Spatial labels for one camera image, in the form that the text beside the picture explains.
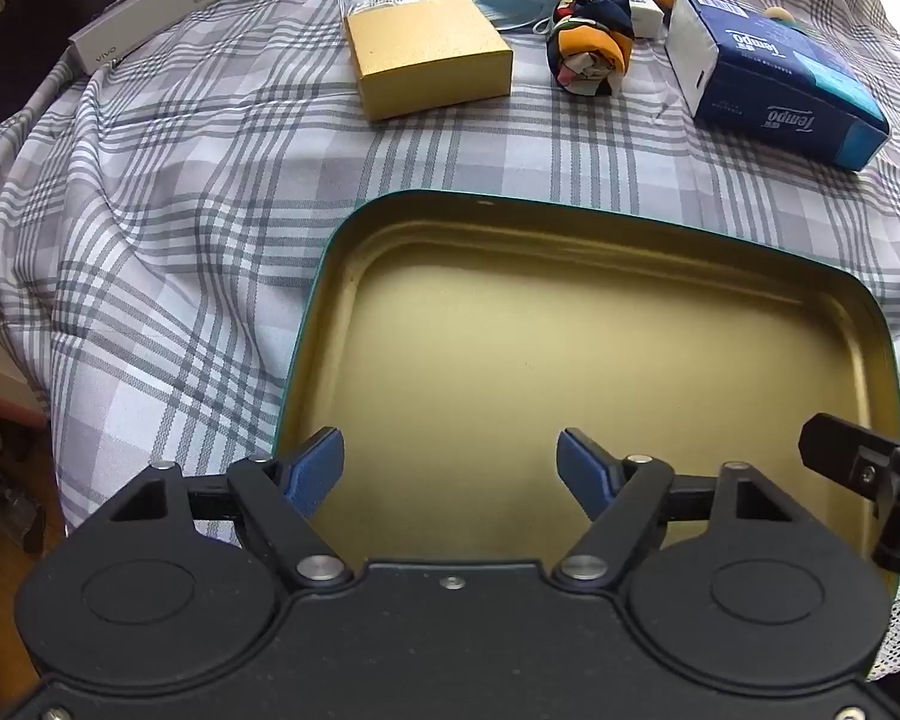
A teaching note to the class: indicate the blue tissue pack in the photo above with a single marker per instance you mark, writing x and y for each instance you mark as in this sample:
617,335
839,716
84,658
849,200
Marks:
780,90

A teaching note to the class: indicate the long white box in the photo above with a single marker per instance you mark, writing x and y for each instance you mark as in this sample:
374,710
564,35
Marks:
142,15

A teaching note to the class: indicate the green and gold tin box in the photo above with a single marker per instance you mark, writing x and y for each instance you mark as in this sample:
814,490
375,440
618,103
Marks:
532,352

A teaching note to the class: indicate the small white box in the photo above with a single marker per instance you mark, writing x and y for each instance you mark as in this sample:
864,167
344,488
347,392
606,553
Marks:
645,15

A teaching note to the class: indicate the wooden mushroom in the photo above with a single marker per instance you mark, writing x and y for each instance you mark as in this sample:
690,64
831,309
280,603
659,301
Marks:
778,13

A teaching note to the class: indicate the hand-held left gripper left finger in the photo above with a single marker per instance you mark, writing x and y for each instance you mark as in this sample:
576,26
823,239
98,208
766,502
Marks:
315,469

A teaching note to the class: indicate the patterned navy orange scarf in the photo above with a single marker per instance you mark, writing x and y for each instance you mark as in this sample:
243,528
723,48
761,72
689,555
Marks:
589,45

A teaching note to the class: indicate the grey plaid bed sheet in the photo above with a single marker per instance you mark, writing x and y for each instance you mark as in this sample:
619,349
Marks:
195,240

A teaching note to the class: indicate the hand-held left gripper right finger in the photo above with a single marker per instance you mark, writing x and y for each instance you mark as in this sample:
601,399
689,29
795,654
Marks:
581,469

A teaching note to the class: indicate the gold cardboard box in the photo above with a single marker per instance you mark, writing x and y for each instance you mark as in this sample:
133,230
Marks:
427,52

